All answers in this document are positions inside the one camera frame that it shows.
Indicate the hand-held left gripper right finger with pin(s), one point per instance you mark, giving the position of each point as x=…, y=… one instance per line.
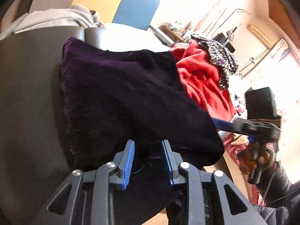
x=166, y=164

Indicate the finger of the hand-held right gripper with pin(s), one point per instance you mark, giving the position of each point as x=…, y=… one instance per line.
x=222, y=124

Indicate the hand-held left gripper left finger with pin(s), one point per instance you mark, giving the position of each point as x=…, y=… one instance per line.
x=128, y=166

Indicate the dark purple velvet top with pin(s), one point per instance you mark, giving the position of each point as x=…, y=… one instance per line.
x=121, y=93

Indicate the person's right forearm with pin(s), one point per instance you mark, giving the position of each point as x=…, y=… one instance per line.
x=279, y=180

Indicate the person's right hand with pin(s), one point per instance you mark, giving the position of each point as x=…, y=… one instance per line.
x=261, y=158

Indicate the pink quilt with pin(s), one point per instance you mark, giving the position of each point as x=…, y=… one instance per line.
x=234, y=150

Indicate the red garment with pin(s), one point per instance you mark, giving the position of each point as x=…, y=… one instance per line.
x=201, y=79

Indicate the black white patterned garment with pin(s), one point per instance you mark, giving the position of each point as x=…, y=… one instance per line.
x=220, y=54

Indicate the black monitor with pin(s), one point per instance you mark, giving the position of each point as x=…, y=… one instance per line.
x=228, y=45

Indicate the person's black jacket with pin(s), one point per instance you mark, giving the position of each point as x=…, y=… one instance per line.
x=276, y=215

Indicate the cluttered wooden side table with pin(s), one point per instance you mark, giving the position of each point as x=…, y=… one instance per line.
x=178, y=27

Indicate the grey yellow blue chair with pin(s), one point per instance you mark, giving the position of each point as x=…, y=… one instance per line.
x=138, y=4

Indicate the grey garment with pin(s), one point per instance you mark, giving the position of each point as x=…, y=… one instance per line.
x=58, y=16

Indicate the white cloth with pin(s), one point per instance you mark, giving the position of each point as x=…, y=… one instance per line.
x=11, y=29

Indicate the wall air conditioner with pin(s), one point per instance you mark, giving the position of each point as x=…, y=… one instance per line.
x=260, y=34

